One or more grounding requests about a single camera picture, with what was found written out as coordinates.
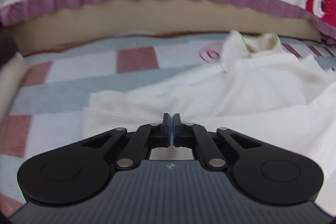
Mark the beige mattress edge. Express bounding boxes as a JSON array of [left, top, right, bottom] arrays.
[[7, 0, 320, 55]]

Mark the checkered pink grey bed sheet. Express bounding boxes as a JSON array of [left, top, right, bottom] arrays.
[[1, 33, 335, 216]]

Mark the white knit garment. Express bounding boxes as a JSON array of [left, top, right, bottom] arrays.
[[83, 31, 335, 177]]

